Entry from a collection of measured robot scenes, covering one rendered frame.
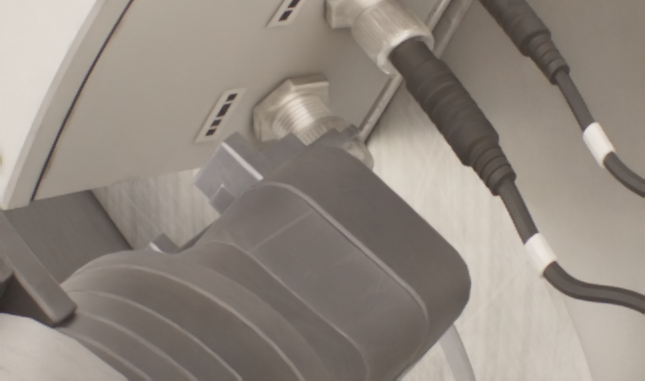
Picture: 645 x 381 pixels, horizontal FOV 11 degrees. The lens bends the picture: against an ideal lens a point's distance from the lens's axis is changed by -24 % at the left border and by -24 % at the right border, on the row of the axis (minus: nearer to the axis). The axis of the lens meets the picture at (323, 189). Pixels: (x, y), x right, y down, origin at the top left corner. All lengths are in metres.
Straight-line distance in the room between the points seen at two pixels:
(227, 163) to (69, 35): 0.05
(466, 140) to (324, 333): 0.09
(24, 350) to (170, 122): 0.21
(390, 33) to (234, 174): 0.06
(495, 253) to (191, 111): 0.08
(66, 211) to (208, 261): 0.24
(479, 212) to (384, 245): 0.11
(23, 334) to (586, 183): 0.23
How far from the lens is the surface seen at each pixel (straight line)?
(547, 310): 0.85
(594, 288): 0.79
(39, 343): 0.64
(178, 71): 0.82
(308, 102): 0.85
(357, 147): 0.84
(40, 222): 0.95
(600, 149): 0.78
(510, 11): 0.79
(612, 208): 0.83
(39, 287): 0.68
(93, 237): 0.96
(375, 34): 0.82
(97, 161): 0.83
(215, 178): 0.79
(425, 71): 0.82
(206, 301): 0.70
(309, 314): 0.73
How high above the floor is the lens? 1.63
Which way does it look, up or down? 8 degrees down
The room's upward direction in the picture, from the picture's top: 3 degrees counter-clockwise
